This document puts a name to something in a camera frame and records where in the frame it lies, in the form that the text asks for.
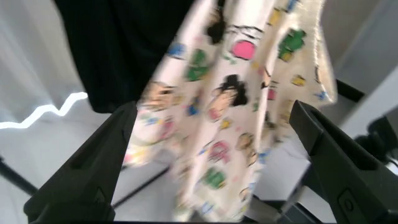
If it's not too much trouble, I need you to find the black garment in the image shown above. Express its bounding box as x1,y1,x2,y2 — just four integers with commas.
52,0,195,114

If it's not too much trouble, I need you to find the cream printed garment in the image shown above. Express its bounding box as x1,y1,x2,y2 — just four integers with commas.
124,0,338,222

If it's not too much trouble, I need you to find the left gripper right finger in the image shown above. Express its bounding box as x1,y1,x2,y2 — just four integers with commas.
289,99,398,223

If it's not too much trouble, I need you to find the white curtain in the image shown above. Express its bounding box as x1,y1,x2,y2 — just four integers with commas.
0,0,91,130

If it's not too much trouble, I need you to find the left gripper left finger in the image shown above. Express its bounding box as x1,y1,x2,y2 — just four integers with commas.
23,101,138,223

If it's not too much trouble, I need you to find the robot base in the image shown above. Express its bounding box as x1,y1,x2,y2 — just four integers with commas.
244,164,336,224

